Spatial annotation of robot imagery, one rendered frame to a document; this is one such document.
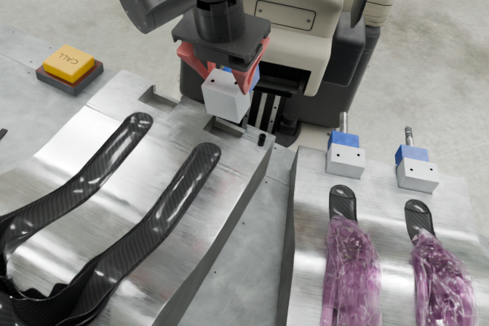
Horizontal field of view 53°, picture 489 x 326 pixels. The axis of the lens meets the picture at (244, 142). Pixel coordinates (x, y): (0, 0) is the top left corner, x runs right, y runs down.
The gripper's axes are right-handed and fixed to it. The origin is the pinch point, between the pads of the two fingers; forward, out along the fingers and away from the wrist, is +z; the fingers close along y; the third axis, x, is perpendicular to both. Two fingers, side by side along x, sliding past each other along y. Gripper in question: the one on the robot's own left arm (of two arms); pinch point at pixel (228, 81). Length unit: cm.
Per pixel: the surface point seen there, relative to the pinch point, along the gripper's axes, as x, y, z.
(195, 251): -20.6, 5.8, 6.1
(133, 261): -25.6, 1.6, 2.4
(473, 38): 190, 33, 136
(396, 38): 163, -2, 126
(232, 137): -1.0, 0.0, 11.0
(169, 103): -0.3, -11.1, 9.0
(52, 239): -28.0, -6.1, -0.9
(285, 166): 2.5, 7.0, 19.1
